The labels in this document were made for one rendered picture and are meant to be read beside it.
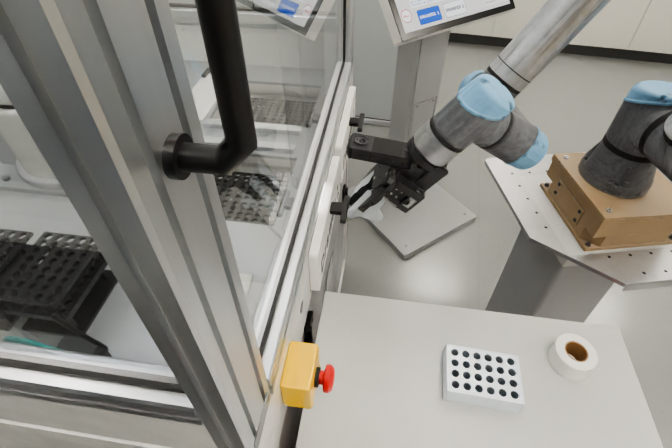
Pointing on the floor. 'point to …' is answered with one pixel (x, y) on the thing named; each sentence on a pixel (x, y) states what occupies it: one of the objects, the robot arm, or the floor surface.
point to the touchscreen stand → (428, 59)
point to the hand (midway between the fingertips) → (349, 205)
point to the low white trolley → (504, 422)
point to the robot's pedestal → (549, 271)
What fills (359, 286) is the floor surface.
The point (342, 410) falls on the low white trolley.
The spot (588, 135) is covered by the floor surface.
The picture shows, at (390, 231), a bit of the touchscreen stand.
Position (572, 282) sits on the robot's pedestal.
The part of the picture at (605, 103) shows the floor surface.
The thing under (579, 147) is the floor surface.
